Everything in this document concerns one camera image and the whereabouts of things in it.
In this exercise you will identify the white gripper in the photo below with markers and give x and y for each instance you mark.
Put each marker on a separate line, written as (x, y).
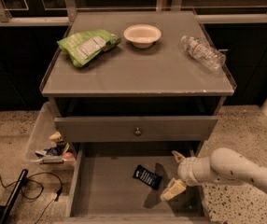
(185, 170)

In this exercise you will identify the dark blue rxbar wrapper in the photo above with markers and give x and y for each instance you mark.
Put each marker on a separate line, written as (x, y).
(151, 179)

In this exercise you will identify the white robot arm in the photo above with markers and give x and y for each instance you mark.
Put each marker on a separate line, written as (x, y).
(232, 159)

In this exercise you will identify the closed grey upper drawer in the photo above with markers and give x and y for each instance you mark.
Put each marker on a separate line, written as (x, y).
(121, 129)

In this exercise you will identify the brass round drawer knob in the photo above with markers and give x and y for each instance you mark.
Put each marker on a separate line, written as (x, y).
(137, 131)

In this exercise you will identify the open grey middle drawer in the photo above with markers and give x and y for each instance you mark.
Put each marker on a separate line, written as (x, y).
(103, 190)

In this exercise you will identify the grey wooden drawer cabinet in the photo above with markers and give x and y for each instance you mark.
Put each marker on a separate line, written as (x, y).
(131, 82)

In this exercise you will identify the clear plastic water bottle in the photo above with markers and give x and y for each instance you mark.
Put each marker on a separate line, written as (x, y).
(202, 52)

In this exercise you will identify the snack items in bin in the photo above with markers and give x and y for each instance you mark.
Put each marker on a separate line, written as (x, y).
(59, 153)

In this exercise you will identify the clear plastic storage bin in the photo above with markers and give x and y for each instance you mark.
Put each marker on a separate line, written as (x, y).
(39, 139)

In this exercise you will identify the white paper bowl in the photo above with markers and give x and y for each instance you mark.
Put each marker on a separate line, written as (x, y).
(142, 36)

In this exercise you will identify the green chip bag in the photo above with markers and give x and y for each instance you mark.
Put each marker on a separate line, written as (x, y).
(82, 47)

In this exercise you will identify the black flat bar on floor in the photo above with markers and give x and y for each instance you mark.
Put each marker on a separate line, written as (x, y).
(13, 196)

